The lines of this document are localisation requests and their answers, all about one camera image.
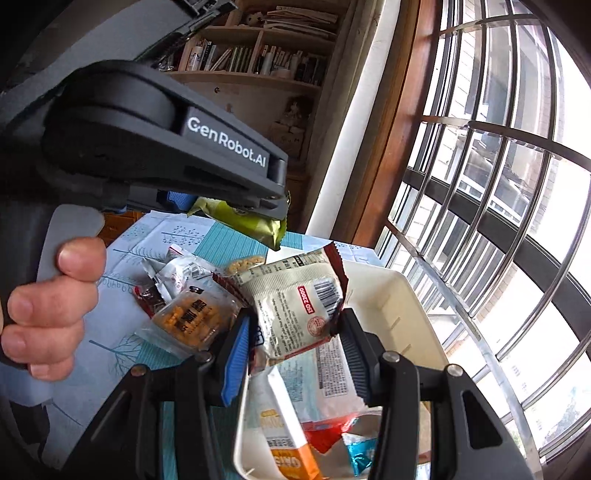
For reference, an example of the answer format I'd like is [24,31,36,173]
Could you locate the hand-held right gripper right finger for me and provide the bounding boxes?
[330,308,522,480]

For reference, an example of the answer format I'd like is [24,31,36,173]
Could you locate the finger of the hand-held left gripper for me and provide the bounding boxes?
[124,185,290,223]

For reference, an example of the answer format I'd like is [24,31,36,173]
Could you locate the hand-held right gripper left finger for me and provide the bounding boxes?
[81,316,254,480]

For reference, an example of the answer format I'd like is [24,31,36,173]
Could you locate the green snack packet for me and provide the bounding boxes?
[187,196,289,252]

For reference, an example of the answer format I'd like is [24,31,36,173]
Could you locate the large white snack packet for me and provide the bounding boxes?
[277,342,370,423]

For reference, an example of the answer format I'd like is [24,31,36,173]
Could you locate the cream plastic tray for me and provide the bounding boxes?
[233,261,451,480]

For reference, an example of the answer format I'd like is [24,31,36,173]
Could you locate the white brown-edged snack packet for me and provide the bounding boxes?
[213,241,347,365]

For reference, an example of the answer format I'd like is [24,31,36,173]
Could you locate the red and blue biscuit packet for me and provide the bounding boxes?
[302,413,361,455]

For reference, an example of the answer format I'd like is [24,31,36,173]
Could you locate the white and orange cracker packet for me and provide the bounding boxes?
[249,367,324,480]

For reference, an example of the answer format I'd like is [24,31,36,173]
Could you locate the small blue snack packet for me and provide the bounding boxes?
[342,434,379,478]

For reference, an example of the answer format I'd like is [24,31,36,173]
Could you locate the person's left hand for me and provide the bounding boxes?
[0,237,108,381]

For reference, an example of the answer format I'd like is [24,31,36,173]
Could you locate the clear packet round yellow cookies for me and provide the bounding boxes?
[225,255,267,276]

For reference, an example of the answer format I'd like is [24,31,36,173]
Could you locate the clear packet orange cake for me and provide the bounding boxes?
[136,285,245,358]

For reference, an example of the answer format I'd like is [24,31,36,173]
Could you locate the doll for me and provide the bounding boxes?
[281,95,315,127]

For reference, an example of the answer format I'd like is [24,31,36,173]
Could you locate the white crinkled snack packet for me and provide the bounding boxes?
[141,244,218,301]

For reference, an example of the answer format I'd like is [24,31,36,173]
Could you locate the wooden bookshelf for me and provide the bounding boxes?
[152,0,352,93]

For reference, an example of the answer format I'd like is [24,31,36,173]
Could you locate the teal and white tablecloth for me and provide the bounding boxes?
[14,210,384,480]

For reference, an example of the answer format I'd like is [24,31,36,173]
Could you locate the row of books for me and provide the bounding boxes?
[178,39,328,86]

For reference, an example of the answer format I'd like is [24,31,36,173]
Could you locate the stack of magazines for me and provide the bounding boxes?
[263,4,340,33]

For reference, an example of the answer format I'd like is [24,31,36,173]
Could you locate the window with metal grille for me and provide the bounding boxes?
[374,0,591,467]

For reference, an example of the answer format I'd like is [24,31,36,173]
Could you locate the wooden window frame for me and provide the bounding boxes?
[305,0,444,250]

